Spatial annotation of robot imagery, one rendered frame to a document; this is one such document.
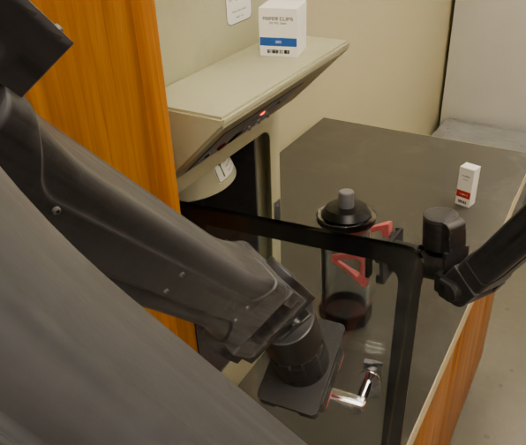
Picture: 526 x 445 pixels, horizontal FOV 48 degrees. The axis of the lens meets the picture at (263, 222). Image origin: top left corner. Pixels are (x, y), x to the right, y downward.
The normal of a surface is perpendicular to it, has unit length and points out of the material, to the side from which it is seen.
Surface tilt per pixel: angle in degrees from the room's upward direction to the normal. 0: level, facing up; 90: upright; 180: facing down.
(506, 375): 0
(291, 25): 90
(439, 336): 0
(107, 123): 90
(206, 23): 90
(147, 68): 90
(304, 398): 25
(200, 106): 0
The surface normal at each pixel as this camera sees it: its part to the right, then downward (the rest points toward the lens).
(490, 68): -0.50, 0.47
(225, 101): -0.04, -0.85
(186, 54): 0.86, 0.24
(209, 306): 0.66, 0.63
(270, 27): -0.29, 0.51
